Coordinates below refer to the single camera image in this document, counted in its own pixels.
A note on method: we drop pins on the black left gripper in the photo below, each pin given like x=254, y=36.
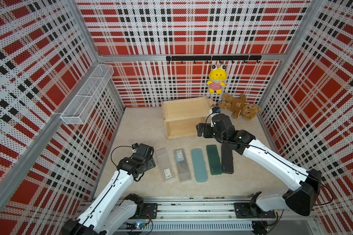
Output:
x=149, y=158

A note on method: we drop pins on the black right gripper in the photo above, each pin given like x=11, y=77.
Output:
x=208, y=127

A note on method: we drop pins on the translucent white pencil case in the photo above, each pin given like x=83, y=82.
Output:
x=183, y=170
x=164, y=165

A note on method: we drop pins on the black pencil case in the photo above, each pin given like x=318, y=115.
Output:
x=226, y=159

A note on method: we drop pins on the dark green pencil case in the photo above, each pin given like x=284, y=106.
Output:
x=214, y=160

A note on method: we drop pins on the light teal pencil case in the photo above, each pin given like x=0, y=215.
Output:
x=199, y=165

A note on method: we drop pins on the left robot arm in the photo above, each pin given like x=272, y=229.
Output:
x=102, y=217

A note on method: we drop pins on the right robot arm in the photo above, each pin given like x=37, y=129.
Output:
x=302, y=185

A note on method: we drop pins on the wooden two-tier shelf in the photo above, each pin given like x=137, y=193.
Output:
x=181, y=116

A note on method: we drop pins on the brown teddy bear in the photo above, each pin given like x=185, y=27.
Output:
x=239, y=106

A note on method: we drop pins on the yellow frog plush toy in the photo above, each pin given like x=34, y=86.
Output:
x=217, y=77

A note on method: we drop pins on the green circuit board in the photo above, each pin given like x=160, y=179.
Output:
x=136, y=226

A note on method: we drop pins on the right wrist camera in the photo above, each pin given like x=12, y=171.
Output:
x=214, y=111

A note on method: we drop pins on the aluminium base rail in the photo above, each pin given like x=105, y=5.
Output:
x=218, y=214

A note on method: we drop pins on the white wire mesh basket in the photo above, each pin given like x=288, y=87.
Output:
x=80, y=108

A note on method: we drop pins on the black wall hook rail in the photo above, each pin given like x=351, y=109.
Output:
x=219, y=58

